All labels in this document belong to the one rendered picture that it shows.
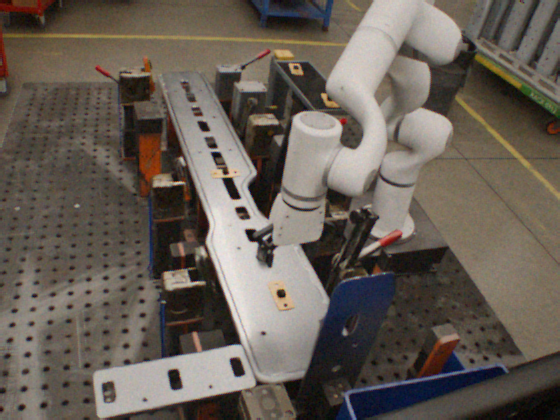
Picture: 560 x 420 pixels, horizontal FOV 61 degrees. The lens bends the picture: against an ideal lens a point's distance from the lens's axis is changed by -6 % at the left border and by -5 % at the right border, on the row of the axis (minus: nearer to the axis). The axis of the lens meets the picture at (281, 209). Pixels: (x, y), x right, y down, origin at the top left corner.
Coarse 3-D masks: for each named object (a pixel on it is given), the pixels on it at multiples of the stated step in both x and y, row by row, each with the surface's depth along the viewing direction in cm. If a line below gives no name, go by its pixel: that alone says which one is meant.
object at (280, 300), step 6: (270, 282) 113; (276, 282) 113; (282, 282) 114; (270, 288) 112; (276, 288) 112; (282, 288) 112; (276, 294) 110; (282, 294) 110; (288, 294) 111; (276, 300) 109; (282, 300) 109; (288, 300) 110; (282, 306) 108; (288, 306) 108; (294, 306) 109
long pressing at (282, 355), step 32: (192, 128) 161; (224, 128) 163; (192, 160) 147; (224, 160) 149; (224, 192) 137; (224, 224) 127; (256, 224) 128; (224, 256) 118; (288, 256) 121; (224, 288) 110; (256, 288) 111; (288, 288) 113; (320, 288) 114; (256, 320) 104; (288, 320) 106; (256, 352) 98; (288, 352) 99
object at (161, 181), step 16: (160, 176) 131; (176, 176) 133; (160, 192) 129; (176, 192) 131; (160, 208) 133; (176, 208) 134; (160, 224) 136; (176, 224) 138; (160, 240) 140; (176, 240) 142; (160, 256) 143; (160, 272) 147
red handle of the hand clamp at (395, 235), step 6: (390, 234) 111; (396, 234) 110; (378, 240) 111; (384, 240) 111; (390, 240) 110; (396, 240) 111; (372, 246) 111; (378, 246) 111; (384, 246) 111; (366, 252) 111; (372, 252) 111; (360, 258) 111; (342, 264) 111; (354, 264) 112
